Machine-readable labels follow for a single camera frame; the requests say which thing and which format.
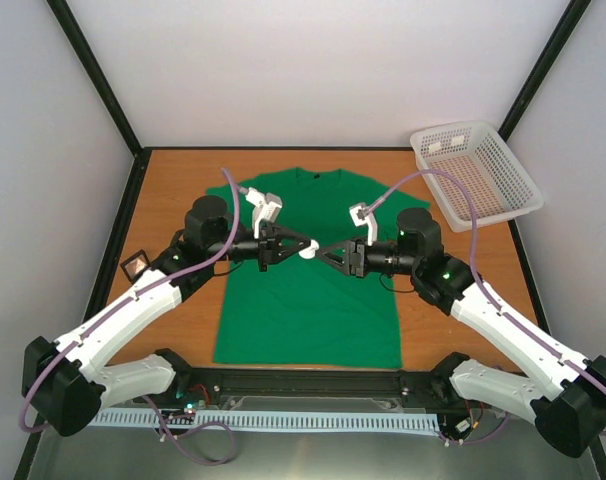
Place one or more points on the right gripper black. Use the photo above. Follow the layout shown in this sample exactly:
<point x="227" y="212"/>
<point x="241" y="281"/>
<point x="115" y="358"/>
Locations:
<point x="354" y="257"/>

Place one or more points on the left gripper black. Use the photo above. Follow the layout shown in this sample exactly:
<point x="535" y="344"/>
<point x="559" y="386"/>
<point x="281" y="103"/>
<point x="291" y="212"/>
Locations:
<point x="270" y="249"/>

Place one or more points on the round blue brooch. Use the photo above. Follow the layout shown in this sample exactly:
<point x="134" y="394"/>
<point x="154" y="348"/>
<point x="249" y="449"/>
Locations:
<point x="310" y="251"/>

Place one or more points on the green t-shirt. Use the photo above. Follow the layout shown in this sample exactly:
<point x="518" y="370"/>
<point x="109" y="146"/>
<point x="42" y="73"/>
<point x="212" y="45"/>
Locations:
<point x="302" y="311"/>

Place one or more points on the white perforated plastic basket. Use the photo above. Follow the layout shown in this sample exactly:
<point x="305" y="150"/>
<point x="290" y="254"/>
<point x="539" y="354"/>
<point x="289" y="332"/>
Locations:
<point x="474" y="153"/>

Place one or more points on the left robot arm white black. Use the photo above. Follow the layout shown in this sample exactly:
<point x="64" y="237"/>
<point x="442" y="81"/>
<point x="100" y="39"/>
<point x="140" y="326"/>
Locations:
<point x="70" y="380"/>

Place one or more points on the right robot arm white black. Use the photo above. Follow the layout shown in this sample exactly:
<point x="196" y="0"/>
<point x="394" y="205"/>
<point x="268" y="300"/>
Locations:
<point x="559" y="390"/>

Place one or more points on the black open brooch box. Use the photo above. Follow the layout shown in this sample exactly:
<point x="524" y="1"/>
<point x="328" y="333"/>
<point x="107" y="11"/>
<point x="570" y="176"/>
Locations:
<point x="134" y="266"/>

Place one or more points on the small circuit board with led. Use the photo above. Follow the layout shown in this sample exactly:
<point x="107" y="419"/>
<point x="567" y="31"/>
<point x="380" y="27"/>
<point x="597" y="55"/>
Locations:
<point x="194" y="398"/>

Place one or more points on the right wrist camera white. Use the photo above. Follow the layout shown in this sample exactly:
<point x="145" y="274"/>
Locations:
<point x="362" y="216"/>

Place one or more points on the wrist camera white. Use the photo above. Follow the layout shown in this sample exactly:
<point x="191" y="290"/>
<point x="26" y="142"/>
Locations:
<point x="362" y="216"/>
<point x="266" y="208"/>

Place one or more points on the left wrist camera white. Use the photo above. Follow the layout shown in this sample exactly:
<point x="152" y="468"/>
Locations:
<point x="266" y="208"/>

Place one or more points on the black aluminium rail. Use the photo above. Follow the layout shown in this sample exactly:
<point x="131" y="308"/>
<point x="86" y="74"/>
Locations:
<point x="214" y="385"/>

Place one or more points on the light blue cable duct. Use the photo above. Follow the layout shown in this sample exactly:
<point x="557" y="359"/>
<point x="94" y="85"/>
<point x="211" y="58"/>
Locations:
<point x="309" y="422"/>

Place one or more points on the left black frame post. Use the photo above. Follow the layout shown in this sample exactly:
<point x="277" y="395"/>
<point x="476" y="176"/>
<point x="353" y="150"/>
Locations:
<point x="84" y="53"/>

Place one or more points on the black frame post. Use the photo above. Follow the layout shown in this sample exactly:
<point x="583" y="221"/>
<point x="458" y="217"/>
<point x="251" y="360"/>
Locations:
<point x="84" y="53"/>
<point x="562" y="32"/>

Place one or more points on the right black frame post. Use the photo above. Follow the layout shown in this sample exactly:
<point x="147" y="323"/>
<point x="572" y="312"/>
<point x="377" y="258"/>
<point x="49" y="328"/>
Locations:
<point x="562" y="32"/>

